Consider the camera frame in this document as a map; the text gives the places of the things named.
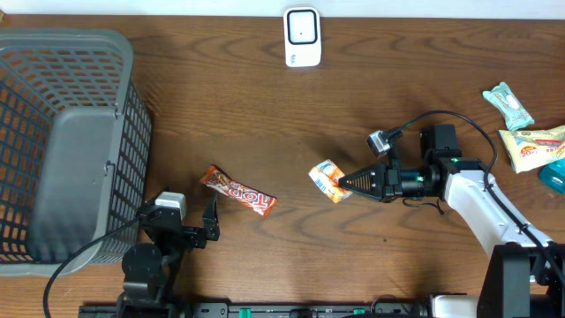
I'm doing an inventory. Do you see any small orange snack packet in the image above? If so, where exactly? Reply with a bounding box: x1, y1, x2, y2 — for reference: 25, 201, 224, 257
308, 159, 352, 203

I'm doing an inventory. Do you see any brown chocolate bar wrapper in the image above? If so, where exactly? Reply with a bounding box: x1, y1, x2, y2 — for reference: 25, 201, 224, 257
200, 165, 278, 217

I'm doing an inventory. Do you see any light teal wet wipes pack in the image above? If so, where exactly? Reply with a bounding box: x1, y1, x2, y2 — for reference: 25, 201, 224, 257
482, 82, 535, 131

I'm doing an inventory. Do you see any yellow snack bag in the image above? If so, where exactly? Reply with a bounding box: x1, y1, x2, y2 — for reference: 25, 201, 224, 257
499, 125, 564, 173

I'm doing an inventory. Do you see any teal mouthwash bottle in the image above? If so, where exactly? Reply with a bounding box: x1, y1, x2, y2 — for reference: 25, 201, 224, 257
539, 159, 565, 194

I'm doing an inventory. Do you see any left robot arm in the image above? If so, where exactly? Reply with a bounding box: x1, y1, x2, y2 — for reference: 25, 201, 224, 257
122, 192, 220, 303

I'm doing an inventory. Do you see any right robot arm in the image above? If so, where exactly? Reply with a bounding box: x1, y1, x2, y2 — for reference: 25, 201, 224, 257
338, 125, 564, 317

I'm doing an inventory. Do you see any white barcode scanner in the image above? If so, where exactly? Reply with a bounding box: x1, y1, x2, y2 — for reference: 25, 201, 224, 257
283, 7, 321, 68

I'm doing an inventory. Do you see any grey plastic shopping basket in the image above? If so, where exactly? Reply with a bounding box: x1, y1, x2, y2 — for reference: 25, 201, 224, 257
1, 29, 152, 276

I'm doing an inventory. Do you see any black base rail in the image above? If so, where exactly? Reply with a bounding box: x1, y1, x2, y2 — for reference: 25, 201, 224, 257
78, 301, 482, 318

